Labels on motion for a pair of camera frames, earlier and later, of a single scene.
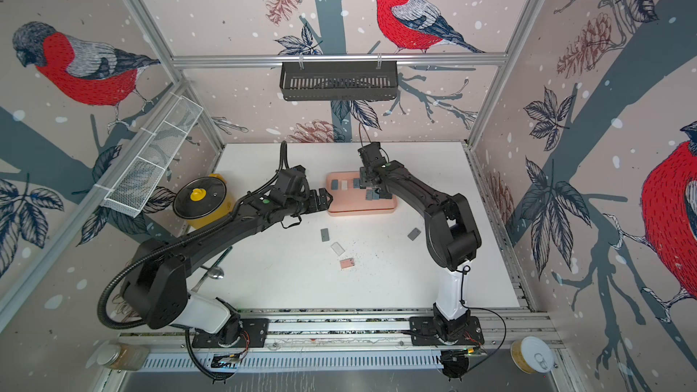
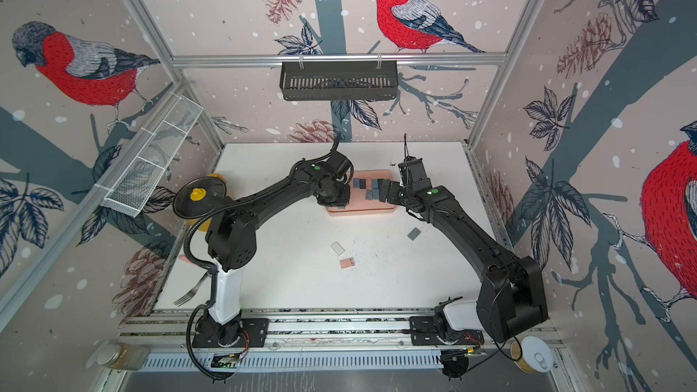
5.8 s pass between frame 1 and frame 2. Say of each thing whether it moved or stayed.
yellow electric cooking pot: stayed
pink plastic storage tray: stayed
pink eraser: stayed
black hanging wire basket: stayed
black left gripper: moved
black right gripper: moved
